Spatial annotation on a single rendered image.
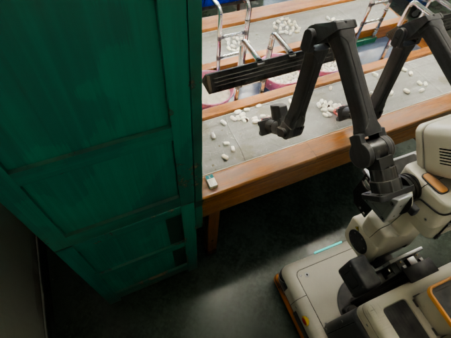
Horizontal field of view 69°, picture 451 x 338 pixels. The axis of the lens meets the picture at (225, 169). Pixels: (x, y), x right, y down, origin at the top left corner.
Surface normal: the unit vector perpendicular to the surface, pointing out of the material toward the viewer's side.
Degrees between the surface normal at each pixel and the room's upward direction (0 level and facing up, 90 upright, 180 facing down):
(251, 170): 0
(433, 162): 90
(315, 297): 0
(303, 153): 0
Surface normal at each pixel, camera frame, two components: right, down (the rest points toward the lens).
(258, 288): 0.06, -0.55
